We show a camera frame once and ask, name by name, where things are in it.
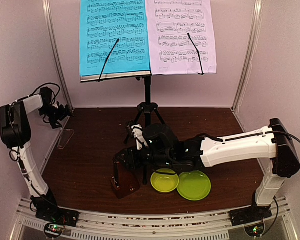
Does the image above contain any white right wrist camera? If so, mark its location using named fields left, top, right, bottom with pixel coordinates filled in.
left=125, top=121, right=148, bottom=150

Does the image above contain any lime green plate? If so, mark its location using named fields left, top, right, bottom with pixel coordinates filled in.
left=177, top=170, right=212, bottom=201

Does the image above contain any clear plastic metronome cover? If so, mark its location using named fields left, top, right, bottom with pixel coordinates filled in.
left=57, top=128, right=75, bottom=150

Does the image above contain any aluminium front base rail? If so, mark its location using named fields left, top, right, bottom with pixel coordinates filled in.
left=8, top=197, right=300, bottom=240

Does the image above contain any brown wooden metronome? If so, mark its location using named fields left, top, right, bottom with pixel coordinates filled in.
left=110, top=160, right=140, bottom=199

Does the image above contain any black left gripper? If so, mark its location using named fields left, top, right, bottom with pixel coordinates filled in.
left=38, top=104, right=74, bottom=129

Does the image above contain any lime green bowl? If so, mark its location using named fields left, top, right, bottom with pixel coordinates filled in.
left=150, top=168, right=180, bottom=194

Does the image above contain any blue sheet music paper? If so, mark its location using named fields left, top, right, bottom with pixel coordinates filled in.
left=79, top=0, right=151, bottom=77

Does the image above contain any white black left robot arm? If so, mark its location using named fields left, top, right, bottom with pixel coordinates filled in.
left=0, top=82, right=71, bottom=223

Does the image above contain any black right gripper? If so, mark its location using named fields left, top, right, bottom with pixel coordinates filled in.
left=114, top=145, right=173, bottom=171

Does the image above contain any lavender paper sheet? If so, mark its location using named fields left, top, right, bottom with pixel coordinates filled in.
left=145, top=0, right=217, bottom=75

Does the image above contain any aluminium left corner post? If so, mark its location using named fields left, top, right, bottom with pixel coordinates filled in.
left=42, top=0, right=74, bottom=112

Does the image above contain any black perforated music stand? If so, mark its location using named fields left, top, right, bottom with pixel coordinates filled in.
left=79, top=0, right=206, bottom=186

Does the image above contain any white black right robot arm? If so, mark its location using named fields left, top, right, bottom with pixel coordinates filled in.
left=111, top=118, right=300, bottom=222

